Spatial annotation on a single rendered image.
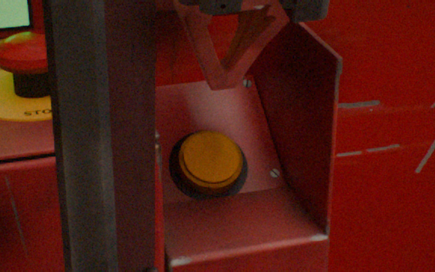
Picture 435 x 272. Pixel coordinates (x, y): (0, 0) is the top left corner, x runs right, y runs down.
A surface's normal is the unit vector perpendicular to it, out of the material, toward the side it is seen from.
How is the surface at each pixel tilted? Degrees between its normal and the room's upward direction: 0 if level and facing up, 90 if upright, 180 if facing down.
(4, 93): 0
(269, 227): 0
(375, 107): 90
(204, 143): 35
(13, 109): 0
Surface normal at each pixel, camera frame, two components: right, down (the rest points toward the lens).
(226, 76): 0.28, 0.77
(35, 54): 0.20, -0.53
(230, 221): 0.00, -0.89
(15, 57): -0.13, -0.52
